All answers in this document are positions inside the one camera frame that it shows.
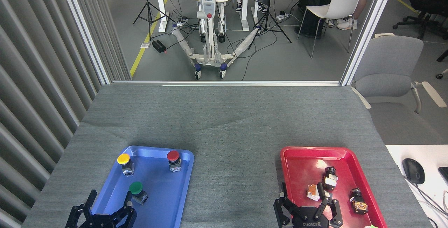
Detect grey office chair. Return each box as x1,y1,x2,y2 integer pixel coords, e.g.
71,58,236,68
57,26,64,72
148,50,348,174
351,34,448,144

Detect blue plastic tray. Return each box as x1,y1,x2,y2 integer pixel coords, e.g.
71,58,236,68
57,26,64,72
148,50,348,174
84,146,195,228

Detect black and orange switch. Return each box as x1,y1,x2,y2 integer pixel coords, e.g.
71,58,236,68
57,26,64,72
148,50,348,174
349,187,369,215

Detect black computer mouse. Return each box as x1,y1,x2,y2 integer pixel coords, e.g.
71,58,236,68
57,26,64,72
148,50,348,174
402,158,425,185

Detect silver frame rail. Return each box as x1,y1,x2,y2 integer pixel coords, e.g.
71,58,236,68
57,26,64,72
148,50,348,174
112,80,342,87

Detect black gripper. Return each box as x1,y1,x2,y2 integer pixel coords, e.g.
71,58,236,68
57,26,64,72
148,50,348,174
274,182,343,228
65,190,137,228

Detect green push button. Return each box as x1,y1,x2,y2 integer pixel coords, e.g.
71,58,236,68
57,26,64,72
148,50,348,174
128,181,149,205

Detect yellow push button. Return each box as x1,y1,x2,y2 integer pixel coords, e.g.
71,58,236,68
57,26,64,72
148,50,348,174
117,154,135,177

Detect black and white switch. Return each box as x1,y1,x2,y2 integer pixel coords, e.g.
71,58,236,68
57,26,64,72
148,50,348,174
322,166,338,191

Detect silver frame post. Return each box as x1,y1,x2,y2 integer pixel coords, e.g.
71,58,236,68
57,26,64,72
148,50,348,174
339,0,399,86
58,0,112,85

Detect black chair base leg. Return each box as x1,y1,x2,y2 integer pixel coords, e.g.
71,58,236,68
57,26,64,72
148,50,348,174
436,49,448,80

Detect orange and white switch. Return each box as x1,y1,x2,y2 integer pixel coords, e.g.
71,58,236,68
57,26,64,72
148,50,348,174
307,184,331,202

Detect black office chair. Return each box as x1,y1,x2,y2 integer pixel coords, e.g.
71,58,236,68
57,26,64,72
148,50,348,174
393,0,448,40

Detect red push button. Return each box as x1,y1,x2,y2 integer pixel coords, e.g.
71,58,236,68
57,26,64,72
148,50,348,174
167,150,182,172

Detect grey felt table cover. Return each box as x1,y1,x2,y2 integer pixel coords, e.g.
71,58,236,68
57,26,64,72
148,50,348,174
21,83,434,228

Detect white side table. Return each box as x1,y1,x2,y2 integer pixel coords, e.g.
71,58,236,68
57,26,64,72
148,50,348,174
385,145,448,228

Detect white plastic chair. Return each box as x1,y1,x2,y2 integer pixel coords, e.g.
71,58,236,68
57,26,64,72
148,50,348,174
297,0,365,59

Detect grey ribbed partition panel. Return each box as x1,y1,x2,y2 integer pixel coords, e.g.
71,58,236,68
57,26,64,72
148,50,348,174
0,0,132,228

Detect red plastic tray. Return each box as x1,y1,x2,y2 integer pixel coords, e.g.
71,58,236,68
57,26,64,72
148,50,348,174
280,147,388,228

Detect black tripod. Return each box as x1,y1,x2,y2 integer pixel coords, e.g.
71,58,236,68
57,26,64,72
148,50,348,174
248,0,292,50
133,0,175,41

